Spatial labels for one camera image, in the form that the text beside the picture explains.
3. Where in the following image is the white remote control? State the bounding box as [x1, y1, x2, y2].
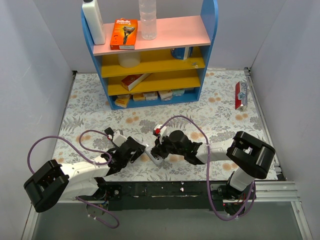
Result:
[144, 146, 164, 165]

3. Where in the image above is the black remote control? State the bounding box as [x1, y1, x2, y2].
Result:
[104, 127, 114, 137]

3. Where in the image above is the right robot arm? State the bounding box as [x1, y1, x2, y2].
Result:
[145, 129, 276, 199]

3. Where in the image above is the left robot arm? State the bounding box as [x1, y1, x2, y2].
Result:
[23, 137, 146, 213]

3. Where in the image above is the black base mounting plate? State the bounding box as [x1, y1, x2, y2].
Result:
[93, 180, 256, 214]

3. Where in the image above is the yellow Kamenoko sponge pack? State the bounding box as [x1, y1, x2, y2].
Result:
[114, 96, 131, 108]

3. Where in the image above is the white sponge pack tilted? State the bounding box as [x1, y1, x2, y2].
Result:
[158, 90, 173, 101]

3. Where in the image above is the mint green sponge pack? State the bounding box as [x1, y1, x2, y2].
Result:
[172, 88, 185, 97]

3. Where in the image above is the red and white long box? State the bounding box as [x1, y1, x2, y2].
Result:
[121, 73, 151, 91]

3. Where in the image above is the blue wooden shelf unit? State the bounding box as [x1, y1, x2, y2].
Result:
[81, 0, 219, 110]

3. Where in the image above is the blue and white can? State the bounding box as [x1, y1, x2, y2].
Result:
[170, 46, 194, 60]

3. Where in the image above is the orange Gillette razor box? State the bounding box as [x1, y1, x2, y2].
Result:
[110, 18, 138, 50]

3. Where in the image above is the clear plastic water bottle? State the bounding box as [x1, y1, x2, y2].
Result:
[138, 0, 157, 40]

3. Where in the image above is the white plastic bottle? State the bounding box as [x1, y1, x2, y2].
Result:
[82, 0, 106, 45]

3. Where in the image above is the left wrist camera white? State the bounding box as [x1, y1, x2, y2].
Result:
[107, 131, 127, 147]

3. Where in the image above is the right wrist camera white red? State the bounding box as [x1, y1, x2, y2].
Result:
[152, 124, 167, 144]

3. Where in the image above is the aluminium rail frame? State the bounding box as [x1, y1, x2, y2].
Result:
[25, 69, 312, 240]

